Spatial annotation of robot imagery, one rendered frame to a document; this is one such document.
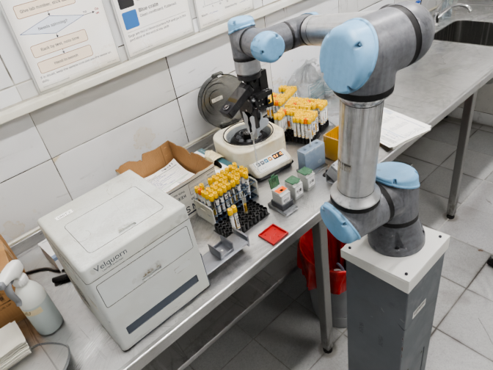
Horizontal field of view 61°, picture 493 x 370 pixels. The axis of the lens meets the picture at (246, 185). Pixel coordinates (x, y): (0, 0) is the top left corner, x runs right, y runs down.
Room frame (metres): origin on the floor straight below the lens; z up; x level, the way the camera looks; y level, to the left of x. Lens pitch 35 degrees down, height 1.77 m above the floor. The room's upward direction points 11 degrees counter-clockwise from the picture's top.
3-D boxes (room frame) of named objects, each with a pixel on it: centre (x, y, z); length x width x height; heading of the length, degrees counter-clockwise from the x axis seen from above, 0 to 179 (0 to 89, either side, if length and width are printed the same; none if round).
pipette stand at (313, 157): (1.29, -0.25, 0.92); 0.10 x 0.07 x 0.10; 122
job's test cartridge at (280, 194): (1.10, -0.11, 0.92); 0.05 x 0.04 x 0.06; 34
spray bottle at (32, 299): (0.77, 0.60, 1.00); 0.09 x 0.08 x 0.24; 37
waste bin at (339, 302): (1.32, -0.34, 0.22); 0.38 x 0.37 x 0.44; 127
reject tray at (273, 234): (0.97, -0.05, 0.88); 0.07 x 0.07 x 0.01; 37
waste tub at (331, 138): (1.33, -0.41, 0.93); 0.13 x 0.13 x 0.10; 36
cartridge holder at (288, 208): (1.10, -0.11, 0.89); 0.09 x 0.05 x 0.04; 34
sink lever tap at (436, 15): (2.58, -1.47, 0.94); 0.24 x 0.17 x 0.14; 37
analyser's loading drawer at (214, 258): (0.89, 0.12, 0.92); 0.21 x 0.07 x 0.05; 127
